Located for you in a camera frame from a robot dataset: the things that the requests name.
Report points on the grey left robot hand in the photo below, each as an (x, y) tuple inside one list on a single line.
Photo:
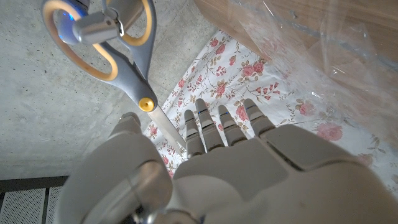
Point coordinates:
[(248, 180)]

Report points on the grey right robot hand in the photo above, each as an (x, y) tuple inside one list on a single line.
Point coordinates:
[(93, 28)]

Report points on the transparent cling film sheet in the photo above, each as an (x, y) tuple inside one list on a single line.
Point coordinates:
[(311, 62)]

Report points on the floral rose print curtain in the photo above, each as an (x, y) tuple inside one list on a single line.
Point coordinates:
[(224, 81)]

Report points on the grey edged clear table mat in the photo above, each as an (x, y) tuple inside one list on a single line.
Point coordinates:
[(314, 31)]

